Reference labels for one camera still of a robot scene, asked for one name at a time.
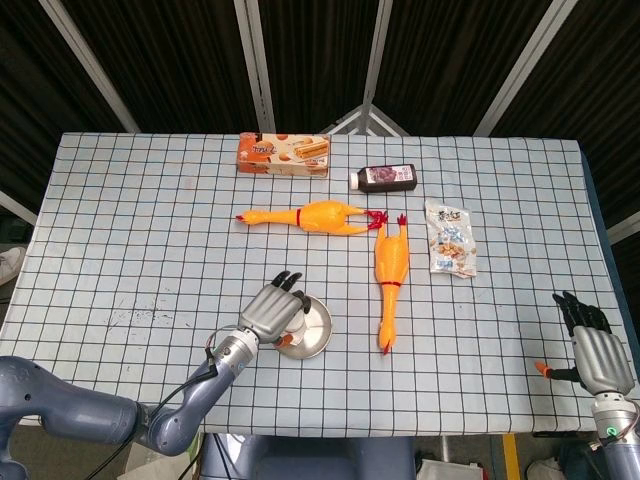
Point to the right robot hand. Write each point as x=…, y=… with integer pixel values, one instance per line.
x=600, y=350

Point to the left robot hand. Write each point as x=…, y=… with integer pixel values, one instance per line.
x=267, y=310

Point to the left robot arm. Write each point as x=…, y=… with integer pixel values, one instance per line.
x=75, y=410

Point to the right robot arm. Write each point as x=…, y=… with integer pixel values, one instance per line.
x=617, y=435

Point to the round steel plate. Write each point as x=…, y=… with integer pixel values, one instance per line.
x=319, y=337

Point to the yellow rubber chicken toy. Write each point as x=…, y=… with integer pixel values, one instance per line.
x=392, y=265
x=320, y=217

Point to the blue-grey robot torso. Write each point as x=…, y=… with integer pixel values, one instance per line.
x=310, y=457

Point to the orange biscuit box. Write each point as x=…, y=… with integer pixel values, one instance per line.
x=282, y=155

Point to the checked grid tablecloth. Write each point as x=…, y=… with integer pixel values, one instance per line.
x=125, y=225

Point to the dark juice bottle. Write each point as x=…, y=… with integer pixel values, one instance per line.
x=385, y=179

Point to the white snack bag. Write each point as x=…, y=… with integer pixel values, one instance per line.
x=450, y=240

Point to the white shoe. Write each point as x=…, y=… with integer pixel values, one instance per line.
x=9, y=265

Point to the white metal frame brace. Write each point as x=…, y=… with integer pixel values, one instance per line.
x=367, y=120

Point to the white metal frame post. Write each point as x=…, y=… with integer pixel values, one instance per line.
x=255, y=65
x=90, y=65
x=525, y=65
x=377, y=50

